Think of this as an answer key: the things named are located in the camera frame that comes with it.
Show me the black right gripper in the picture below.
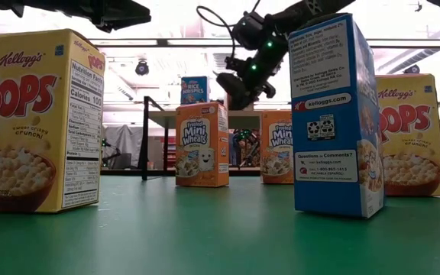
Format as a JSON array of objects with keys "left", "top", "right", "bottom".
[{"left": 215, "top": 56, "right": 278, "bottom": 112}]

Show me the blue Rice Krispies cereal box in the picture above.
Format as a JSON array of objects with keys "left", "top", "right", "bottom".
[
  {"left": 287, "top": 12, "right": 386, "bottom": 219},
  {"left": 180, "top": 75, "right": 210, "bottom": 106}
]

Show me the orange Mini-Wheats cereal box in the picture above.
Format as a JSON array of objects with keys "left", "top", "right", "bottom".
[
  {"left": 175, "top": 101, "right": 230, "bottom": 188},
  {"left": 260, "top": 109, "right": 294, "bottom": 185}
]

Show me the yellow Corn Pops cereal box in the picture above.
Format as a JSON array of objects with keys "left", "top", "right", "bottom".
[
  {"left": 374, "top": 73, "right": 440, "bottom": 198},
  {"left": 0, "top": 28, "right": 106, "bottom": 214}
]

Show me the overhead light bar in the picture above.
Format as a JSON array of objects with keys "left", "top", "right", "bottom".
[{"left": 88, "top": 37, "right": 440, "bottom": 49}]

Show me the black ceiling spotlight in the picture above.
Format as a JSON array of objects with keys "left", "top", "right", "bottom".
[
  {"left": 403, "top": 63, "right": 422, "bottom": 76},
  {"left": 134, "top": 59, "right": 150, "bottom": 76}
]

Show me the grey fabric cover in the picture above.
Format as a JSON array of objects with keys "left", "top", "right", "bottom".
[{"left": 102, "top": 124, "right": 144, "bottom": 169}]

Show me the green table mat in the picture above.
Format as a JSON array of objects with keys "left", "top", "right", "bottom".
[{"left": 0, "top": 174, "right": 440, "bottom": 275}]

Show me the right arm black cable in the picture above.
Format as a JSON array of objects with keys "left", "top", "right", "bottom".
[{"left": 196, "top": 5, "right": 238, "bottom": 59}]

